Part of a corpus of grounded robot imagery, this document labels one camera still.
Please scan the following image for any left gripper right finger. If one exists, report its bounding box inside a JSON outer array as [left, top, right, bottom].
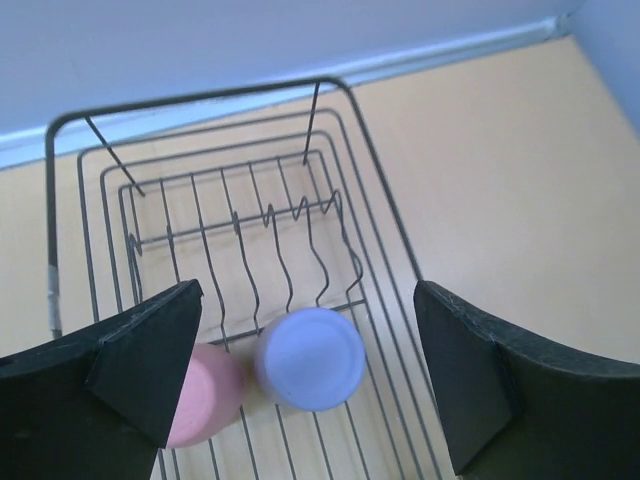
[[413, 281, 639, 479]]

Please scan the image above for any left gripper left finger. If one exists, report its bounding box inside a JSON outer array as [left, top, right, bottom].
[[1, 280, 203, 479]]

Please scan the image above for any pink cup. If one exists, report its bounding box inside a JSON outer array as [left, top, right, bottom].
[[166, 344, 245, 448]]

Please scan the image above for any lavender cup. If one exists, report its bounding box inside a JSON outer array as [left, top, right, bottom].
[[254, 307, 366, 412]]

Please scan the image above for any aluminium frame rail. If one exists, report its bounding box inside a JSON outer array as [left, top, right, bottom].
[[0, 14, 574, 169]]

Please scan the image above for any black wire dish rack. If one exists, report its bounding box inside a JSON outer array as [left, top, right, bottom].
[[44, 84, 453, 479]]

